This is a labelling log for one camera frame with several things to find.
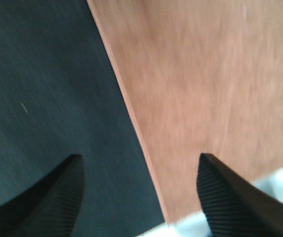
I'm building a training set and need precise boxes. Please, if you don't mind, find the brown towel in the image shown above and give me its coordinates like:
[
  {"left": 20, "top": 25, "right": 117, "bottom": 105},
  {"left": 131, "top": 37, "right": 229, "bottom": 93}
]
[{"left": 88, "top": 0, "right": 283, "bottom": 223}]

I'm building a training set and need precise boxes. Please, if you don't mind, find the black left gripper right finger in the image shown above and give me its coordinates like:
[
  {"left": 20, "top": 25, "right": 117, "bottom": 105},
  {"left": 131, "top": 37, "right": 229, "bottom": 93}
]
[{"left": 196, "top": 153, "right": 283, "bottom": 237}]

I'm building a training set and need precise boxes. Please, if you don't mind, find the black table cloth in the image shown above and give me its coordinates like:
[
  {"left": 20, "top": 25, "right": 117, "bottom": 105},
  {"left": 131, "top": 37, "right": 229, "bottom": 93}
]
[{"left": 0, "top": 0, "right": 164, "bottom": 237}]

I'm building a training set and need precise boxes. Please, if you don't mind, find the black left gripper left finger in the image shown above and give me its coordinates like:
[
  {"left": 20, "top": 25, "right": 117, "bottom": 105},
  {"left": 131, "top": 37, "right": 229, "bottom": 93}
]
[{"left": 0, "top": 155, "right": 85, "bottom": 237}]

